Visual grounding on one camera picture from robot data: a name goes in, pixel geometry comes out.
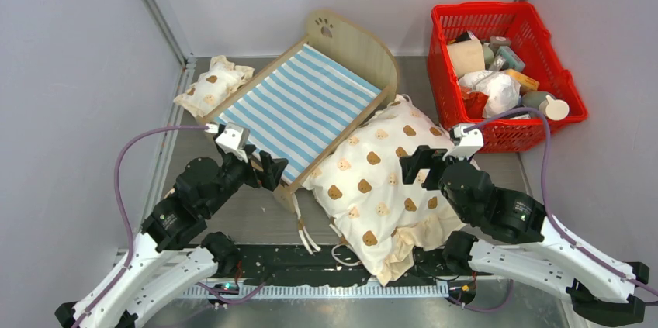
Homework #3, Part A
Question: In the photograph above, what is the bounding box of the aluminium frame rail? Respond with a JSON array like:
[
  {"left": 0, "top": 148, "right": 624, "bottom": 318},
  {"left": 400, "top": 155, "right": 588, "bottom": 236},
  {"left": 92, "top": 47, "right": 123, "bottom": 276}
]
[{"left": 116, "top": 0, "right": 197, "bottom": 70}]

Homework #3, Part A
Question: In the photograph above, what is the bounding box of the blue white striped mattress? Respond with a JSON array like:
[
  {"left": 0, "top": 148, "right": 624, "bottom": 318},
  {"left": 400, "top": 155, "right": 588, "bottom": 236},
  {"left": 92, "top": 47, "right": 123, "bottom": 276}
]
[{"left": 213, "top": 44, "right": 381, "bottom": 183}]

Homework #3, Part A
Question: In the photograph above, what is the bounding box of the red plastic basket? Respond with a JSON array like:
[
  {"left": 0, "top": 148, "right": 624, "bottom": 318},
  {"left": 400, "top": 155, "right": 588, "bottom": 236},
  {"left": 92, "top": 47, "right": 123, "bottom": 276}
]
[{"left": 428, "top": 2, "right": 588, "bottom": 153}]

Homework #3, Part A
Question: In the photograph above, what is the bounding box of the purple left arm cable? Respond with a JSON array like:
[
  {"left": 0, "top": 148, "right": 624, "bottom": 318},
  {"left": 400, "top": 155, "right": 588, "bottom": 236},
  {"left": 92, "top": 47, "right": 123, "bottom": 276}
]
[{"left": 71, "top": 125, "right": 268, "bottom": 328}]

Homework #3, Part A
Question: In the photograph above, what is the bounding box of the grey bottle with beige cap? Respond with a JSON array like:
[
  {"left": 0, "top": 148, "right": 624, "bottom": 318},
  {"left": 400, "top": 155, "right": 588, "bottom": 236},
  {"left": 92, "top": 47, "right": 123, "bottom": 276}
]
[{"left": 521, "top": 91, "right": 570, "bottom": 121}]

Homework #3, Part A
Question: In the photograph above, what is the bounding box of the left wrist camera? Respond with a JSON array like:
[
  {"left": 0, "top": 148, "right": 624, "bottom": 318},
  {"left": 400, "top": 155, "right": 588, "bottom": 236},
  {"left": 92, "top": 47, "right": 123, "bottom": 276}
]
[{"left": 205, "top": 123, "right": 250, "bottom": 163}]

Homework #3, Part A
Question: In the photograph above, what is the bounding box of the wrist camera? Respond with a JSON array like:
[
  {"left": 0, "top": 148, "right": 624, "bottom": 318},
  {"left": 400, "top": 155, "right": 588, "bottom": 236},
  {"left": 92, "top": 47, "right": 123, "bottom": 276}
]
[
  {"left": 445, "top": 123, "right": 484, "bottom": 161},
  {"left": 205, "top": 123, "right": 250, "bottom": 163}
]

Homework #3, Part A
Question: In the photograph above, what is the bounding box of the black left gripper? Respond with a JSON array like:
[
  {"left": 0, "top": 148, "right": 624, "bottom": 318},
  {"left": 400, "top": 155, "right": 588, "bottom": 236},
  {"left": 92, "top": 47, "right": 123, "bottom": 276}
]
[{"left": 205, "top": 144, "right": 289, "bottom": 215}]

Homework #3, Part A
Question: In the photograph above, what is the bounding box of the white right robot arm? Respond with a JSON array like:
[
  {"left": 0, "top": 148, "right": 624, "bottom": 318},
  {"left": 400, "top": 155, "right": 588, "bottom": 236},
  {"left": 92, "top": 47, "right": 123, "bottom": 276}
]
[{"left": 400, "top": 145, "right": 649, "bottom": 327}]

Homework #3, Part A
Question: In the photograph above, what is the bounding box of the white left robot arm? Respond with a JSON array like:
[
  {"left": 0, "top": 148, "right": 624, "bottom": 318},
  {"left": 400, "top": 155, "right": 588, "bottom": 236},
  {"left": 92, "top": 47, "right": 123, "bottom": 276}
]
[{"left": 55, "top": 151, "right": 288, "bottom": 327}]

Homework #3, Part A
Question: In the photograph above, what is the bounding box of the yellow box in basket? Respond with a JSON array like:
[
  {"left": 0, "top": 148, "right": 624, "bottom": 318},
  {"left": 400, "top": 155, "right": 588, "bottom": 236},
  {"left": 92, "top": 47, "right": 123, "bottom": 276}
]
[{"left": 504, "top": 69, "right": 539, "bottom": 95}]

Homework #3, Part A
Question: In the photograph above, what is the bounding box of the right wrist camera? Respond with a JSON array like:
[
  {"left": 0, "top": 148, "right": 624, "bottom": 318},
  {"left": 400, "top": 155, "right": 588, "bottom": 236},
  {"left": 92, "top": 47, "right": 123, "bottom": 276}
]
[{"left": 445, "top": 123, "right": 484, "bottom": 161}]

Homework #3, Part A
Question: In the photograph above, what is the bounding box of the large bear print cushion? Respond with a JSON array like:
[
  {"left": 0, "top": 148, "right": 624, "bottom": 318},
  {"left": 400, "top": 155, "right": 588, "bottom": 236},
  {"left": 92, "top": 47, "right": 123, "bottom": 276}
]
[{"left": 303, "top": 95, "right": 465, "bottom": 285}]

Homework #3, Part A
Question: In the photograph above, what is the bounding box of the teal box in basket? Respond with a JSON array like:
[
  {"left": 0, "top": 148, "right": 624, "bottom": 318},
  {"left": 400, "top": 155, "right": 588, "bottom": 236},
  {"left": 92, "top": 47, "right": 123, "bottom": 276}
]
[{"left": 497, "top": 46, "right": 526, "bottom": 72}]

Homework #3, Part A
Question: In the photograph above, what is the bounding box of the wooden pet bed frame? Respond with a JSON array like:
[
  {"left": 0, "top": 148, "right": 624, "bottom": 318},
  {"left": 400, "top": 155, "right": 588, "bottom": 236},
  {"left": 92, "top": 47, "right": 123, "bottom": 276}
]
[{"left": 196, "top": 9, "right": 400, "bottom": 212}]

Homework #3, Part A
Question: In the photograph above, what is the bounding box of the small bear print pillow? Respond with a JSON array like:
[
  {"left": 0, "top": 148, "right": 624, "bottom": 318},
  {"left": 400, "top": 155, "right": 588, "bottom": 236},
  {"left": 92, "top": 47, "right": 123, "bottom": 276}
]
[{"left": 173, "top": 55, "right": 255, "bottom": 117}]

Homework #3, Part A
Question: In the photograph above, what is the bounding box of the white crumpled bag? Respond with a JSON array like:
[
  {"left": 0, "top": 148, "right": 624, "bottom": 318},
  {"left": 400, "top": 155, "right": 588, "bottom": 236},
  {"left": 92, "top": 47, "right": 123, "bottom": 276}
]
[{"left": 458, "top": 70, "right": 520, "bottom": 119}]

